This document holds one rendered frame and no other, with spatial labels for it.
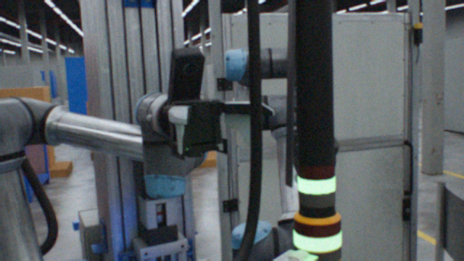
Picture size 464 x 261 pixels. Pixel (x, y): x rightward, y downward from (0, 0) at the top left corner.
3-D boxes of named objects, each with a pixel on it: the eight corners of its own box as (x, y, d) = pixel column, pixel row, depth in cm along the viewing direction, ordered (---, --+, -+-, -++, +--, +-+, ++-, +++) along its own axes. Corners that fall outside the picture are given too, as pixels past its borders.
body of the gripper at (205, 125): (232, 154, 64) (201, 144, 75) (229, 95, 63) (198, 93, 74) (182, 162, 61) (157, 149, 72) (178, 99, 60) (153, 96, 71)
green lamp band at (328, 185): (324, 196, 38) (324, 182, 38) (291, 191, 40) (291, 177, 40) (341, 187, 41) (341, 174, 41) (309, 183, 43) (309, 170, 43)
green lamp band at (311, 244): (328, 255, 38) (328, 242, 38) (285, 245, 41) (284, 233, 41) (349, 239, 42) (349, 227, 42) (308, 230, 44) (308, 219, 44)
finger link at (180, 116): (190, 161, 53) (198, 147, 62) (187, 111, 52) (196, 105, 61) (164, 162, 53) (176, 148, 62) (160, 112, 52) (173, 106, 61)
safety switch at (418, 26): (409, 64, 246) (409, 22, 243) (404, 64, 250) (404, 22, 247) (422, 64, 248) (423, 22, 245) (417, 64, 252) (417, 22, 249)
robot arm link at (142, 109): (172, 133, 89) (170, 90, 88) (192, 138, 79) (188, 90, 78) (133, 137, 86) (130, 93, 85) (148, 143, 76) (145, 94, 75)
